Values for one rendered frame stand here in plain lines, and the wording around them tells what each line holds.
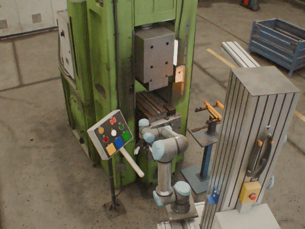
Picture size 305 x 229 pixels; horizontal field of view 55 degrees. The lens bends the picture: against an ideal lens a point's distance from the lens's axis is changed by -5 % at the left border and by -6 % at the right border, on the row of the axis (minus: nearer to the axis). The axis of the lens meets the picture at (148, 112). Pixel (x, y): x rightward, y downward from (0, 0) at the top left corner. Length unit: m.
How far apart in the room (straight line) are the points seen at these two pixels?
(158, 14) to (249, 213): 1.68
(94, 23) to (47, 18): 5.06
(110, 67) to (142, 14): 0.51
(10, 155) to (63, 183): 0.91
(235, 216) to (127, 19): 1.64
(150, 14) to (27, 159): 2.46
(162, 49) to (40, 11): 5.44
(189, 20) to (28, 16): 5.40
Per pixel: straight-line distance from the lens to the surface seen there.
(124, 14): 2.48
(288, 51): 6.18
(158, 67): 2.66
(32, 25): 7.81
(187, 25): 2.87
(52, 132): 4.43
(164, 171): 2.00
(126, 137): 2.64
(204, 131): 3.23
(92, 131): 2.44
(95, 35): 2.85
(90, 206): 3.43
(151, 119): 2.92
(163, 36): 2.56
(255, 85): 1.44
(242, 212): 1.89
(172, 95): 3.12
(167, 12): 2.69
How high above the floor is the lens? 2.72
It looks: 36 degrees down
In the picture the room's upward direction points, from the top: 1 degrees clockwise
